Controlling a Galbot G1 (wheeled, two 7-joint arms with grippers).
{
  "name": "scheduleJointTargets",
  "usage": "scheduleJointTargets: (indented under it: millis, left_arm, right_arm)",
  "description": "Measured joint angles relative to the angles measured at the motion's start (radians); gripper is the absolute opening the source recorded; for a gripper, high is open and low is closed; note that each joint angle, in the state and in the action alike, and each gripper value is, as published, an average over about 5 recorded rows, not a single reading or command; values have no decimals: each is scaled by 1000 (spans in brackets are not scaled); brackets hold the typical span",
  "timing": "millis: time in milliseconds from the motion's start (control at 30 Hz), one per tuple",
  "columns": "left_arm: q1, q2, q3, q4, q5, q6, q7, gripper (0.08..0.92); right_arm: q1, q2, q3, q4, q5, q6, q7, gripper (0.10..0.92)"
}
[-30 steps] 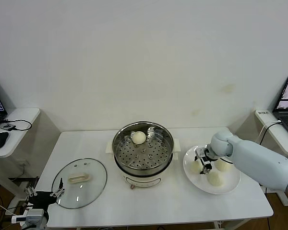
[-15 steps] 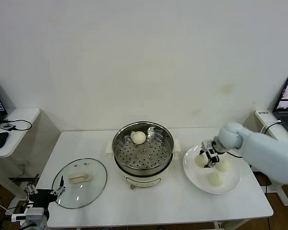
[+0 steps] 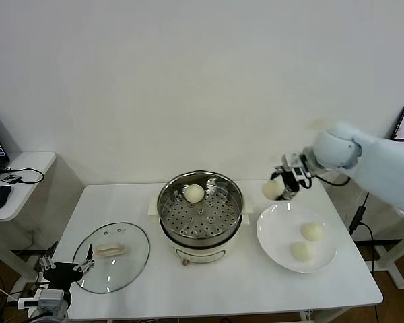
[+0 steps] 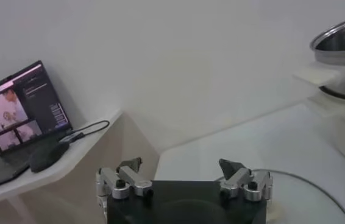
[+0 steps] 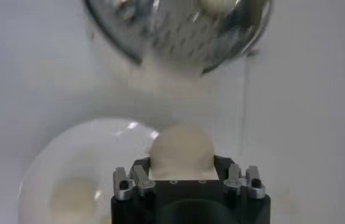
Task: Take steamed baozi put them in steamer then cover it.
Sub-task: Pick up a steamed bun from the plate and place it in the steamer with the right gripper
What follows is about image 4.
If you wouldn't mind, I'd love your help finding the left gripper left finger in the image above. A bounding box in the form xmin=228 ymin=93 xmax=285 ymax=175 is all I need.
xmin=95 ymin=156 xmax=154 ymax=201

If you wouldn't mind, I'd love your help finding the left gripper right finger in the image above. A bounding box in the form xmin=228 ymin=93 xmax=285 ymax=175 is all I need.
xmin=218 ymin=158 xmax=274 ymax=203

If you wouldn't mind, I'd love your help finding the stainless steel steamer basket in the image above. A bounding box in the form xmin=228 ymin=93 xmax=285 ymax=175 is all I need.
xmin=293 ymin=11 xmax=345 ymax=103

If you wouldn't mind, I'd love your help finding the white side desk with mouse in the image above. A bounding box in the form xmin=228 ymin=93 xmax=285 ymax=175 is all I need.
xmin=0 ymin=109 xmax=161 ymax=224

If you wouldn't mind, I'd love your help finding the small black usb device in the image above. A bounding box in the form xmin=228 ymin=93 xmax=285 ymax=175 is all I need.
xmin=59 ymin=131 xmax=85 ymax=144

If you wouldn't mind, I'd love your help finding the black computer mouse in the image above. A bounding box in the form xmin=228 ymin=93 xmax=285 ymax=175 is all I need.
xmin=28 ymin=141 xmax=70 ymax=173

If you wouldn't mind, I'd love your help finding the black laptop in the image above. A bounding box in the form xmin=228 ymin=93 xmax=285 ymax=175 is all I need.
xmin=0 ymin=60 xmax=73 ymax=194

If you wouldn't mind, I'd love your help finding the black looped usb cable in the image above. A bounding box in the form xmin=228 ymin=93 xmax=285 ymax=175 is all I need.
xmin=68 ymin=120 xmax=111 ymax=138

